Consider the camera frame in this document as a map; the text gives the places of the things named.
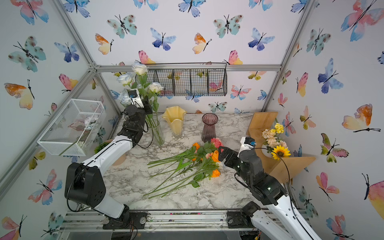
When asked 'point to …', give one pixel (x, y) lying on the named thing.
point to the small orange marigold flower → (196, 145)
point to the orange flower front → (216, 173)
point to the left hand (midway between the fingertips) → (144, 94)
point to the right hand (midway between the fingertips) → (226, 149)
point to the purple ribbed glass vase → (208, 133)
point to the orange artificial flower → (215, 156)
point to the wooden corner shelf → (281, 169)
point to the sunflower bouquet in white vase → (273, 146)
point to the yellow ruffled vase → (174, 115)
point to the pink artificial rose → (217, 142)
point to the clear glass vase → (158, 136)
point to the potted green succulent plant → (102, 146)
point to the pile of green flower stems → (191, 166)
